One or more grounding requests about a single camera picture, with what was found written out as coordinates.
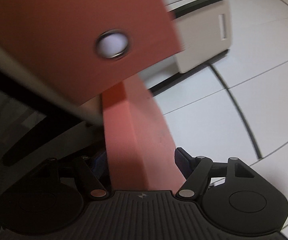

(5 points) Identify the right beige folding chair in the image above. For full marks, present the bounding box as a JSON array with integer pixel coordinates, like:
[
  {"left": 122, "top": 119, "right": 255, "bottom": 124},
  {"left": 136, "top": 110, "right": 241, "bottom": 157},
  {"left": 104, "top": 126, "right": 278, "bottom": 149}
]
[{"left": 149, "top": 0, "right": 232, "bottom": 96}]

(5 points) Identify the pink shoe box lid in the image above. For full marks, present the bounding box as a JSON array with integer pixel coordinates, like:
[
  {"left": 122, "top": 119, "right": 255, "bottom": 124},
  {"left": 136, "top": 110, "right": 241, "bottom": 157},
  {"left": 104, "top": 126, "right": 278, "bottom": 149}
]
[{"left": 101, "top": 75, "right": 185, "bottom": 192}]

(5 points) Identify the pink shoe box base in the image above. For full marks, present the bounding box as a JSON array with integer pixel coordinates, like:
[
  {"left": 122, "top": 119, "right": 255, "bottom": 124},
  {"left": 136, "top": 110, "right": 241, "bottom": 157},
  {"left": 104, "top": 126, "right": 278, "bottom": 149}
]
[{"left": 0, "top": 0, "right": 184, "bottom": 106}]

